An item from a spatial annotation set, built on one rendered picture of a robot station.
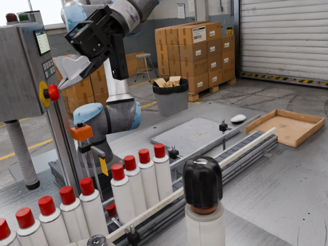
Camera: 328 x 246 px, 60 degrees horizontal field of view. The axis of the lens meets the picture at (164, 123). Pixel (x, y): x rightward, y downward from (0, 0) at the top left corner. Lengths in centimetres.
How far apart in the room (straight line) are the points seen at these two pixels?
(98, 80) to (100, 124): 317
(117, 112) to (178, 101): 225
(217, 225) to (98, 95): 379
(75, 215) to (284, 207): 65
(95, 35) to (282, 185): 82
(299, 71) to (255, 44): 95
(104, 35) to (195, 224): 47
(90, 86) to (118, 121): 311
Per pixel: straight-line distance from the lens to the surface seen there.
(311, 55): 507
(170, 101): 333
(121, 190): 81
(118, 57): 71
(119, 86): 115
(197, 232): 64
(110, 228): 92
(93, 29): 66
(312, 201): 108
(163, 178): 90
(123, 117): 113
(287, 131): 154
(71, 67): 65
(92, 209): 79
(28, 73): 64
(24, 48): 64
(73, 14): 80
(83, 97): 419
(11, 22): 68
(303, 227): 98
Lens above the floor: 147
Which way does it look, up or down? 22 degrees down
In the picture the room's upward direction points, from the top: 7 degrees counter-clockwise
